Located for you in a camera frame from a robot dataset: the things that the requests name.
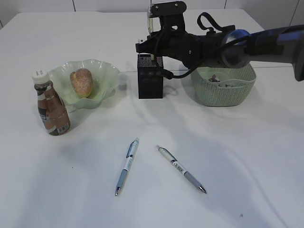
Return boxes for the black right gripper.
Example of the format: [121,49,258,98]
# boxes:
[135,29,226,69]

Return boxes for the white paper ball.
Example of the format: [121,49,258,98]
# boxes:
[208,74,220,83]

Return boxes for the grey paper ball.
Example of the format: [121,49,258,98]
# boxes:
[218,82,238,88]

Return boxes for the beige ballpoint pen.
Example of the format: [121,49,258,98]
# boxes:
[147,12,155,62]

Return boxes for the brown bread roll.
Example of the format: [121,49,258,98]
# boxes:
[70,68,93,98]

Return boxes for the brown coffee bottle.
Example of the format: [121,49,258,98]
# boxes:
[32,70,70,136]

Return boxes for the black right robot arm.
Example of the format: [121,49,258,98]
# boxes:
[135,25,304,81]

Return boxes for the green plastic woven basket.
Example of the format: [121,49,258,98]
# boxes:
[190,64,256,107]

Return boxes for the black pen holder box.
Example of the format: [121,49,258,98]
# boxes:
[137,54,163,99]

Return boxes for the green wavy glass plate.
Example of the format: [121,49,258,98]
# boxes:
[49,59,120,113]

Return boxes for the grey white ballpoint pen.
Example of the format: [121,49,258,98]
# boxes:
[156,145,207,194]

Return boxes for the blue white ballpoint pen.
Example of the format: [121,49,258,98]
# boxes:
[115,138,139,196]

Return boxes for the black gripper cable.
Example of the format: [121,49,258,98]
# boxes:
[152,11,237,80]

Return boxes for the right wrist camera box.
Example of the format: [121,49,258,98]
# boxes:
[148,1,187,31]

